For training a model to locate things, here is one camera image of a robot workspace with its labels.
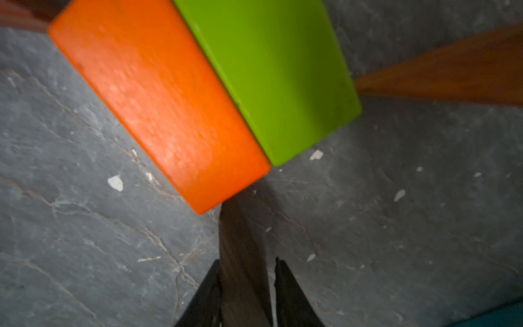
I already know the light green block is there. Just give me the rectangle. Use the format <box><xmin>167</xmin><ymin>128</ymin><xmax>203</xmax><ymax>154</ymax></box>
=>
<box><xmin>176</xmin><ymin>1</ymin><xmax>362</xmax><ymax>166</ymax></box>

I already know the reddish brown wedge block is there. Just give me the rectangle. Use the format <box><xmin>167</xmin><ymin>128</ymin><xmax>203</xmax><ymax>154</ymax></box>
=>
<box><xmin>1</xmin><ymin>0</ymin><xmax>69</xmax><ymax>34</ymax></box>

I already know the teal block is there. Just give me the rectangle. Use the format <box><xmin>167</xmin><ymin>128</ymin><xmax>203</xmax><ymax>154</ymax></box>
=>
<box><xmin>449</xmin><ymin>301</ymin><xmax>522</xmax><ymax>327</ymax></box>

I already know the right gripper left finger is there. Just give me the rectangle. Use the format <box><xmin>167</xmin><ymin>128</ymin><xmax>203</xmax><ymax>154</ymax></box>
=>
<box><xmin>174</xmin><ymin>260</ymin><xmax>222</xmax><ymax>327</ymax></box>

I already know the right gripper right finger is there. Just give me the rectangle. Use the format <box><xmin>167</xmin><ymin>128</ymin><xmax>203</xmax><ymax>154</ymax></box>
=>
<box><xmin>275</xmin><ymin>257</ymin><xmax>324</xmax><ymax>327</ymax></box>

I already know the orange rectangular block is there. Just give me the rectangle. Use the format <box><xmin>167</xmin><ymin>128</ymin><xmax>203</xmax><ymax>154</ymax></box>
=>
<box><xmin>48</xmin><ymin>0</ymin><xmax>270</xmax><ymax>214</ymax></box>

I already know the orange brown wedge block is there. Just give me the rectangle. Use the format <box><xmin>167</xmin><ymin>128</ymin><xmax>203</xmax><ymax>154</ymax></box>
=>
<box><xmin>355</xmin><ymin>23</ymin><xmax>522</xmax><ymax>106</ymax></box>

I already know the dark brown wedge block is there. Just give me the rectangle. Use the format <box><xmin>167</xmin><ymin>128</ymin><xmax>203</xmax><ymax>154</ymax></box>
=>
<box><xmin>219</xmin><ymin>198</ymin><xmax>274</xmax><ymax>326</ymax></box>

